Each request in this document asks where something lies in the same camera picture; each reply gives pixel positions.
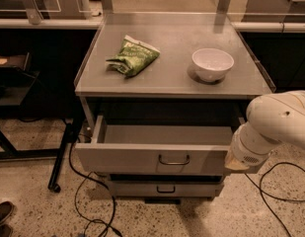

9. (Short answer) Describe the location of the dark shoe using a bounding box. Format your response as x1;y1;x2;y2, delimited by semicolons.
0;201;14;237

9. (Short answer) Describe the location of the grey drawer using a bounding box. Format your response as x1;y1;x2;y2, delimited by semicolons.
108;174;224;198
74;115;259;176

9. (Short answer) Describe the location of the grey top drawer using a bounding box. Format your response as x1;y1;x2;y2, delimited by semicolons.
74;115;259;176

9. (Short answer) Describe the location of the grey lower drawer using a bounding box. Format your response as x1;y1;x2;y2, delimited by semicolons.
108;174;224;198

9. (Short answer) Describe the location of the background grey table left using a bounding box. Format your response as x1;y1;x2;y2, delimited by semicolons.
0;0;92;20

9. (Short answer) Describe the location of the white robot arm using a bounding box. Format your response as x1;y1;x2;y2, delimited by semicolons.
224;91;305;171

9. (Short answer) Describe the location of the black floor cable right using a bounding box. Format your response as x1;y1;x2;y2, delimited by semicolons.
244;161;305;237

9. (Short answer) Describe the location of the black metal stand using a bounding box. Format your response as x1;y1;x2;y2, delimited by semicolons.
0;52;84;194

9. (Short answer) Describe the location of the green chip bag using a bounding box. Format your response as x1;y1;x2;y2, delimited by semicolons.
106;36;160;77

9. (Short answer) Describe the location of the black top drawer handle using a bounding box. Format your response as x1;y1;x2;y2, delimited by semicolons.
158;155;191;166

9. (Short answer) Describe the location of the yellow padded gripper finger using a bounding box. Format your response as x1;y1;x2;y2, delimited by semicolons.
224;149;249;171

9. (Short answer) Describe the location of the grey drawer cabinet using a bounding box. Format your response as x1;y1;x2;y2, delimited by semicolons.
73;11;276;205

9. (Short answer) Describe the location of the black floor cable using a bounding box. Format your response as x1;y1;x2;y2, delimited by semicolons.
244;161;305;237
68;132;124;237

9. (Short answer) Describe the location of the black lower drawer handle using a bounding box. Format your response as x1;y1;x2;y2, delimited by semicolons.
156;186;176;194

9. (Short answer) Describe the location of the black drawer handle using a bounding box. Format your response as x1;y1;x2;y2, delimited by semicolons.
156;186;176;194
158;155;191;166

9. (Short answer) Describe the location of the black floor cable left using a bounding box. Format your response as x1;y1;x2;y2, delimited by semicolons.
68;132;124;237

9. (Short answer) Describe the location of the white ceramic bowl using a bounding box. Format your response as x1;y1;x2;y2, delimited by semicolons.
191;48;234;82

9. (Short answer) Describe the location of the white horizontal rail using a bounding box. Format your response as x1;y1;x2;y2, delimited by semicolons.
0;19;305;34

